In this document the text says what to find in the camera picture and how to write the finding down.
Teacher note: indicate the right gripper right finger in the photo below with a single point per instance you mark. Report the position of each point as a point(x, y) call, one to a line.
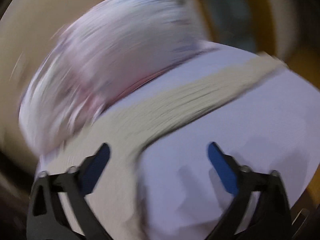
point(271, 218)

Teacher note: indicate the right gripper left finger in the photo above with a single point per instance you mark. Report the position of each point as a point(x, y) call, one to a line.
point(46, 218)

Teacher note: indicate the beige cable-knit sweater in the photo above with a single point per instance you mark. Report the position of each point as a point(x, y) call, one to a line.
point(129, 130)

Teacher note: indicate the lavender bed sheet mattress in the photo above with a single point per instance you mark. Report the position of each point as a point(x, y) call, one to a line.
point(272, 126)

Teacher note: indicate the right floral pink pillow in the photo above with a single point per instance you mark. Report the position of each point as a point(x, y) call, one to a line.
point(111, 50)

